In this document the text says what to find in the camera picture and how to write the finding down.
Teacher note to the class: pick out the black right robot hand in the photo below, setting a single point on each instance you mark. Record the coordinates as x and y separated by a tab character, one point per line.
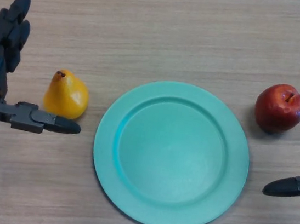
281	187

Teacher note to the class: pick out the yellow pear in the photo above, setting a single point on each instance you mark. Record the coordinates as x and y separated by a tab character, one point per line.
66	95

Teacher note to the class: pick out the green round plate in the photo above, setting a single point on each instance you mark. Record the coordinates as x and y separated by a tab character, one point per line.
171	159

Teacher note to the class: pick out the red apple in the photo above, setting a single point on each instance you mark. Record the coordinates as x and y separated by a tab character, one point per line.
277	112

